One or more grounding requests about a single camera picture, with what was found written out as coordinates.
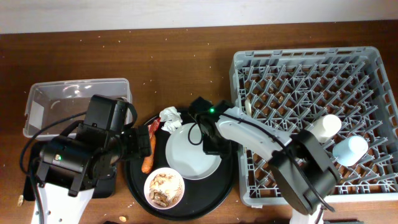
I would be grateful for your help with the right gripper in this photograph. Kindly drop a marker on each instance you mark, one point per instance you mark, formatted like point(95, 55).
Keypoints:
point(208, 148)

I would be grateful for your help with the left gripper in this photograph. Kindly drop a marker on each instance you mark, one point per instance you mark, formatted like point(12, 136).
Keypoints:
point(134, 152)

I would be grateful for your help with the orange carrot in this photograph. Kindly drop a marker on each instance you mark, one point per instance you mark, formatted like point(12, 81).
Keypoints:
point(148, 162)

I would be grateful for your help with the red snack wrapper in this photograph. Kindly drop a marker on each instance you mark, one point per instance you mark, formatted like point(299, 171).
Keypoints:
point(153, 127)

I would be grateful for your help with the grey plate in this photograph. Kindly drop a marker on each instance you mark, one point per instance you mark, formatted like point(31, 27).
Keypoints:
point(187, 159)

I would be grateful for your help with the white tissue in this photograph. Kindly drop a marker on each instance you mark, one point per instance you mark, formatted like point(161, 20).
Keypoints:
point(171, 119)

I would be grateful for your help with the white bowl with food scraps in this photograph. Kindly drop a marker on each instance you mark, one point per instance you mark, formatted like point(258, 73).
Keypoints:
point(164, 188)

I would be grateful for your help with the small white cup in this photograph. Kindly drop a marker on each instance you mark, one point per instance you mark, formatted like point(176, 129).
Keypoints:
point(325, 127)

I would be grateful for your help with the blue cup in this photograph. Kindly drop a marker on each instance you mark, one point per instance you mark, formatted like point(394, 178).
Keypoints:
point(349, 151)

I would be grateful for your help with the white plastic fork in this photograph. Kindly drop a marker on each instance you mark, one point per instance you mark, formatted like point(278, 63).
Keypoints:
point(248, 108)

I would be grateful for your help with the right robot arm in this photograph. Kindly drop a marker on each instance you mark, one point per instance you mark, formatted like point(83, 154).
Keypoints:
point(302, 170)

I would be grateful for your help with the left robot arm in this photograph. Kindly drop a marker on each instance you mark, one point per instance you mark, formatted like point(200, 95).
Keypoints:
point(70, 166)

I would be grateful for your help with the grey dishwasher rack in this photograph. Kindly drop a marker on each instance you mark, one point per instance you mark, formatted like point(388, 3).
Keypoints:
point(290, 89)

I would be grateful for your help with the black rectangular tray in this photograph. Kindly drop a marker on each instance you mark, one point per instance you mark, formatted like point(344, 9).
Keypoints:
point(104, 188)

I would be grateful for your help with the round black tray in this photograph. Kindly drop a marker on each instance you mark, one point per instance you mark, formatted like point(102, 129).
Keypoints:
point(201, 196)

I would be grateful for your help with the clear plastic bin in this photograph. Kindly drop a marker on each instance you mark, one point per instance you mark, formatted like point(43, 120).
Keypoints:
point(49, 102)

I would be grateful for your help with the peanut on table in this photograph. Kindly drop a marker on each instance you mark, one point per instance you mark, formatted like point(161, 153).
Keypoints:
point(20, 201)

